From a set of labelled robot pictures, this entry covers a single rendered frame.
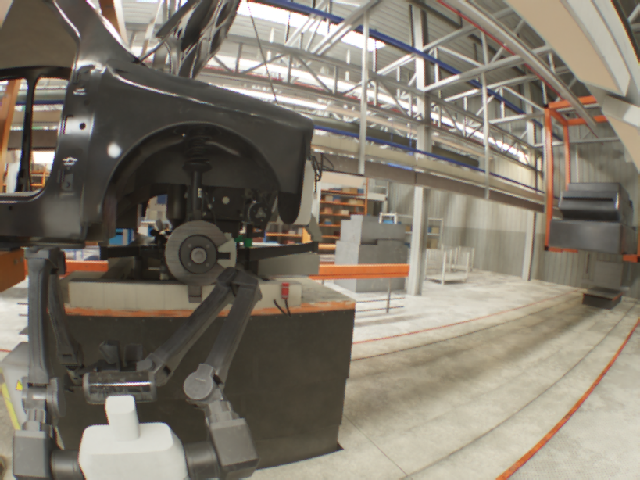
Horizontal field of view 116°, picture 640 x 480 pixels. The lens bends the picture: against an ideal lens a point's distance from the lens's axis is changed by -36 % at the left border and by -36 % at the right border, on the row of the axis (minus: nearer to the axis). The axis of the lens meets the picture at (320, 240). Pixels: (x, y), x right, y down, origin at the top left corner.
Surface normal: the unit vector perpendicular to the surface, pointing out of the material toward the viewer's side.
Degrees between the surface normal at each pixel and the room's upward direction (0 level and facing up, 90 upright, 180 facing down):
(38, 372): 67
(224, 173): 90
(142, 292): 90
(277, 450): 90
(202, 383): 38
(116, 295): 90
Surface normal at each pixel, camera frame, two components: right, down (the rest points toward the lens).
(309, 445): 0.43, 0.08
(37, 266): 0.51, -0.31
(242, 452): 0.32, -0.82
